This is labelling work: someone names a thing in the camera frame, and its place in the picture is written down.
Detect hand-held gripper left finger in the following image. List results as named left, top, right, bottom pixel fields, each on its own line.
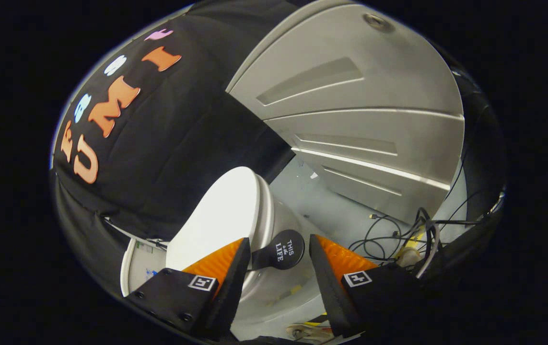
left=125, top=237, right=251, bottom=341

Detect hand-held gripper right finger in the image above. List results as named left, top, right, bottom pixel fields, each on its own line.
left=309, top=234, right=447, bottom=338

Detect white toilet lid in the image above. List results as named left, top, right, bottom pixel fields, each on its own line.
left=166, top=166, right=267, bottom=278

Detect white toilet body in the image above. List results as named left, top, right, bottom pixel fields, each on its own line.
left=120, top=177, right=351, bottom=342

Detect black backdrop cloth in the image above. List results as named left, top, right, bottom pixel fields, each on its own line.
left=51, top=0, right=507, bottom=307

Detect white drawer cabinet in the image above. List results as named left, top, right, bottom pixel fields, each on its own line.
left=226, top=0, right=466, bottom=226

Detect black lid lifter handle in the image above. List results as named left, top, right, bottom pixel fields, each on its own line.
left=251, top=229, right=305, bottom=271

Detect black floor cables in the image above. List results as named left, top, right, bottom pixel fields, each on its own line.
left=348, top=206, right=495, bottom=278

